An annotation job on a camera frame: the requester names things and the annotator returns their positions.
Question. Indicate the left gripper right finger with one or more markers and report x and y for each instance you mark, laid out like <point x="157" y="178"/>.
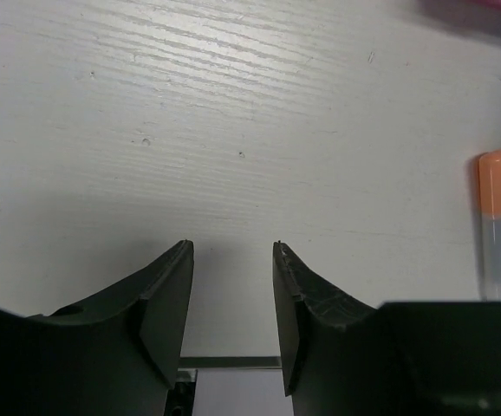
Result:
<point x="340" y="356"/>

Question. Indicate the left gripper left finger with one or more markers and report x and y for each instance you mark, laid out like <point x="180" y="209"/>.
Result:
<point x="115" y="352"/>

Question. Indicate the orange cap grey marker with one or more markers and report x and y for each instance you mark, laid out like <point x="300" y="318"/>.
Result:
<point x="489" y="188"/>

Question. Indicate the pink drawer box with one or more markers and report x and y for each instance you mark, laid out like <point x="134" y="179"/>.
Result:
<point x="453" y="8"/>

